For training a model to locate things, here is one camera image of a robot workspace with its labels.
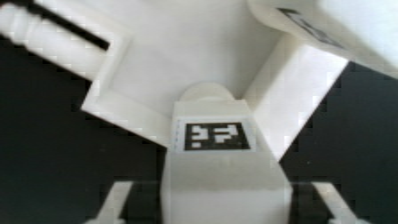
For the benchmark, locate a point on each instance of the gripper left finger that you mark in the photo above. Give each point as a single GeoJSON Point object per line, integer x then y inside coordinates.
{"type": "Point", "coordinates": [131, 204]}

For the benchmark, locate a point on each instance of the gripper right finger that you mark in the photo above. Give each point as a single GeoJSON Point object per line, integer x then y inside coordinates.
{"type": "Point", "coordinates": [319, 205]}

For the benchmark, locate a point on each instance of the white chair leg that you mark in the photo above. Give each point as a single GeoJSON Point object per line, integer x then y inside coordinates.
{"type": "Point", "coordinates": [225, 185]}
{"type": "Point", "coordinates": [347, 26]}

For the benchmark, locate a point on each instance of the white chair seat part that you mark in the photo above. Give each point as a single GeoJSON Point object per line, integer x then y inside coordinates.
{"type": "Point", "coordinates": [148, 46]}

